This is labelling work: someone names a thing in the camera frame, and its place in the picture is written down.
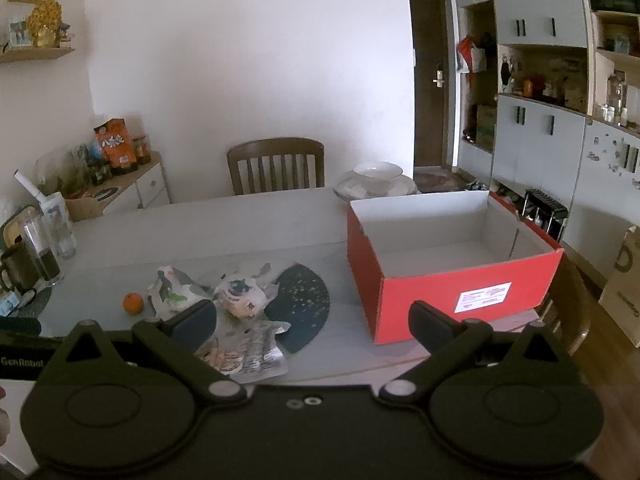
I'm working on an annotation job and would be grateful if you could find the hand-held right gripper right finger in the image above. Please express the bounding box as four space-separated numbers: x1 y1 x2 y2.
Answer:
372 300 581 407

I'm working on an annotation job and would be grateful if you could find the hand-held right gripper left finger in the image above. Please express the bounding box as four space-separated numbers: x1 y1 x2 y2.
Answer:
42 300 251 408

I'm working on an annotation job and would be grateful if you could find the red cardboard box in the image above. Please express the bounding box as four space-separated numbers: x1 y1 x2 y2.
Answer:
346 191 565 346

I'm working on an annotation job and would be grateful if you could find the green white snack packet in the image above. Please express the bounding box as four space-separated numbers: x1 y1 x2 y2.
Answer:
147 266 213 320

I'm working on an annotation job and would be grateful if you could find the cookie print snack packet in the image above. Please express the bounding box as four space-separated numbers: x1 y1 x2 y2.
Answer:
197 345 246 376

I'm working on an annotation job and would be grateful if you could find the white blue-print snack packet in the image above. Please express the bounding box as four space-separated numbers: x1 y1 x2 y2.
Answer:
214 261 281 321

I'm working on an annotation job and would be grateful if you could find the silver striped snack packet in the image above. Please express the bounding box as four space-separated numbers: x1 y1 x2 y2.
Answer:
235 321 292 377

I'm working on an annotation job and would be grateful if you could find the grey glass-topped desktop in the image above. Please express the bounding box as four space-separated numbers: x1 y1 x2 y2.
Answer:
0 186 545 476

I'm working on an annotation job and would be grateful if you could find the person's left hand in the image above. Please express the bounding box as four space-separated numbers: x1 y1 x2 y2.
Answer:
0 385 10 448

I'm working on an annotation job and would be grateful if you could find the grey round placemat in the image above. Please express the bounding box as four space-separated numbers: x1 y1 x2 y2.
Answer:
12 285 54 318

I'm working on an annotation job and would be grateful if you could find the dark mug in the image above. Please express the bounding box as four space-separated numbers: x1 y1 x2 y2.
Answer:
0 242 41 293

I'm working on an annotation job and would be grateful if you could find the dark speckled placemat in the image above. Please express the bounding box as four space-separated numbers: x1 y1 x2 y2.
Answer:
264 263 332 356

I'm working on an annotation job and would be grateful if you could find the white plate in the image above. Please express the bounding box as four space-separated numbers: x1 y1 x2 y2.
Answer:
336 182 417 202

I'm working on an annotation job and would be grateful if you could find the printed clear glass cup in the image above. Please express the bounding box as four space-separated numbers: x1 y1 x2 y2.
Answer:
42 192 78 260

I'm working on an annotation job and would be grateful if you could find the white side cabinet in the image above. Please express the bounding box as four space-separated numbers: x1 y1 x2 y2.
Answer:
35 152 170 222

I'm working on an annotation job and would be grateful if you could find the patterned doormat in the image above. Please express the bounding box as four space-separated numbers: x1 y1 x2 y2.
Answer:
415 169 481 193

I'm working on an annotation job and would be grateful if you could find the wooden round-back chair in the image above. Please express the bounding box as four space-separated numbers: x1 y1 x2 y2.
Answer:
537 255 593 358

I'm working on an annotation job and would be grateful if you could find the stack of white dishes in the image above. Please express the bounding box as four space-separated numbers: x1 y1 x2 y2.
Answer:
334 170 418 198

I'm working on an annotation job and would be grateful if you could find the white bowl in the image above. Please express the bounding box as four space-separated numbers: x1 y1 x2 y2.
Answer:
352 161 404 181

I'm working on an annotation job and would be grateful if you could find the black metal rack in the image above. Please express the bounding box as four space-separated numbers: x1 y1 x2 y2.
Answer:
520 189 569 241

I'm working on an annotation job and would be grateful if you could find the group of small bottles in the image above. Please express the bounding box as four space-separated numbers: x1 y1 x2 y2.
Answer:
75 142 113 186

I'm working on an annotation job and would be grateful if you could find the wooden slat-back chair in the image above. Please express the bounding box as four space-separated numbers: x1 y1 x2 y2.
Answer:
226 137 326 197

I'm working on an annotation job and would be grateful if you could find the orange snack bag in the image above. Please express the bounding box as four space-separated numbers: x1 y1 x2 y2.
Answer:
93 118 139 176

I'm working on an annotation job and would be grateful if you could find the brown paper bag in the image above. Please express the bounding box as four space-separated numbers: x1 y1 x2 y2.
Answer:
598 225 640 348

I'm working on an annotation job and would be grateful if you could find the cardboard box in cabinet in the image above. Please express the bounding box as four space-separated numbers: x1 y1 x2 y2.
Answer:
475 104 497 153

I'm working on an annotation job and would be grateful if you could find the red hanging bag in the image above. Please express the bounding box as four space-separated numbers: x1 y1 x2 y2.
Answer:
457 35 488 75

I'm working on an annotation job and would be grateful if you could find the brown door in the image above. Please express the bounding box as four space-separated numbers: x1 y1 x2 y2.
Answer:
407 0 456 168

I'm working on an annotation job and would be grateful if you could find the golden ornament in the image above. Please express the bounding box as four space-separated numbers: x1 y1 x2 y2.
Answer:
27 0 63 48

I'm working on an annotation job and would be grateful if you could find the wooden wall shelf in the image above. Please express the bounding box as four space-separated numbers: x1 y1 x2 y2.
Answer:
0 46 76 64

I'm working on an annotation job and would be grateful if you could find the small photo frame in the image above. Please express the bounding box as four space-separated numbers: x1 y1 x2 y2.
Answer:
7 17 31 50

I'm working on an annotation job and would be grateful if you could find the white wall cabinet unit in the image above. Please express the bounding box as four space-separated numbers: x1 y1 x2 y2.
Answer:
452 0 640 281

